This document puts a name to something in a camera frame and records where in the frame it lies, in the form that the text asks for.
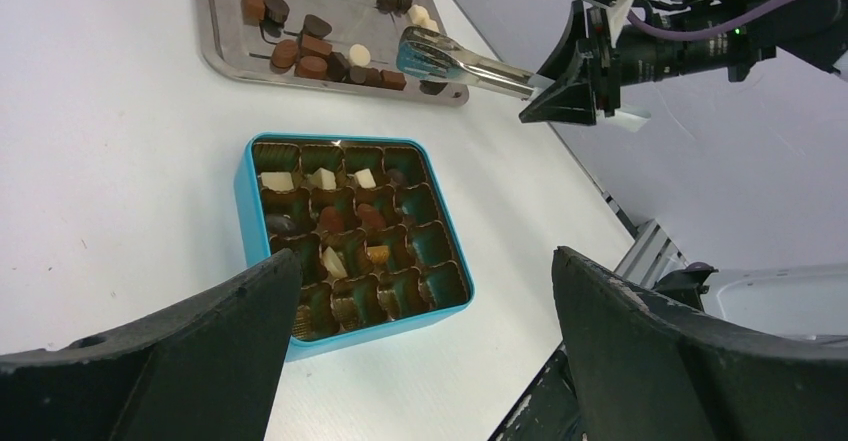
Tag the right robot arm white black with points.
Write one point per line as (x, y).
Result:
(674, 38)

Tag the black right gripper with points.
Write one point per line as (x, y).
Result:
(565, 91)

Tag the white round chocolate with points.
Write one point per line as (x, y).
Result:
(359, 55)

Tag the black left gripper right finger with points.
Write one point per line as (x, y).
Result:
(646, 367)

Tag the teal chocolate box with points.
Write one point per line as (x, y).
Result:
(370, 227)

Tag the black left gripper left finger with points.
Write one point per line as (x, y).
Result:
(205, 368)

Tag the steel tray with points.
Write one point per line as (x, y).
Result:
(237, 38)

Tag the steel serving tongs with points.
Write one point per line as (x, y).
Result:
(432, 56)

